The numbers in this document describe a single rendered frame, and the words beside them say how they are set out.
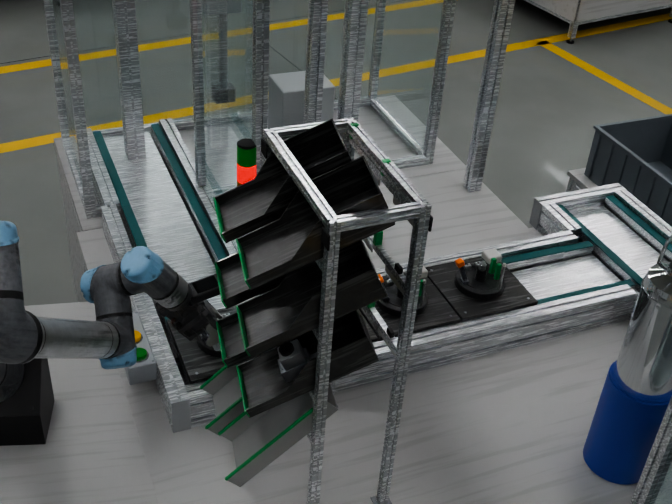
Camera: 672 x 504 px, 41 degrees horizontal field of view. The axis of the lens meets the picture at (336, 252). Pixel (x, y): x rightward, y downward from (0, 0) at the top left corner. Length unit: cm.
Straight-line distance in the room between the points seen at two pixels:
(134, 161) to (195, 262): 63
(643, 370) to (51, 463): 134
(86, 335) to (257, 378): 35
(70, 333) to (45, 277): 245
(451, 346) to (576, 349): 38
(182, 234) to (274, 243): 114
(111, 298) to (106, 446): 44
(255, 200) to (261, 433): 52
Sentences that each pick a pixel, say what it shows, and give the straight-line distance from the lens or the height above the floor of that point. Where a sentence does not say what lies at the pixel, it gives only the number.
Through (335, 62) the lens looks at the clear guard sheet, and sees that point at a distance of 356.
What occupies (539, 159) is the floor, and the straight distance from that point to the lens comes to 531.
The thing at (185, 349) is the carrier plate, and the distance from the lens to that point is 227.
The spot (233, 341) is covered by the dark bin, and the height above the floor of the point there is 120.
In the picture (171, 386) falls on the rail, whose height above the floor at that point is 96.
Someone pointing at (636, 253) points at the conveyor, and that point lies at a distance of 295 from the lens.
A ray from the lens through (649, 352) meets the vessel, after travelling 201.
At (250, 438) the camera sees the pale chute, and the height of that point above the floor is 103.
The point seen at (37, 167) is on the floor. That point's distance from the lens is 501.
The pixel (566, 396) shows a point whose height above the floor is 86.
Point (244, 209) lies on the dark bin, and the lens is 175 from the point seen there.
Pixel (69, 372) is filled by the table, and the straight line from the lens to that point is 241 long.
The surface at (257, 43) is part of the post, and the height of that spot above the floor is 168.
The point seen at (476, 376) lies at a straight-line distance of 242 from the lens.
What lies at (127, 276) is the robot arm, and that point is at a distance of 187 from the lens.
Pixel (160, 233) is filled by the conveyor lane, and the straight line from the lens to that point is 277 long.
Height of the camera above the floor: 248
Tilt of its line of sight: 35 degrees down
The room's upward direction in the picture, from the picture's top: 4 degrees clockwise
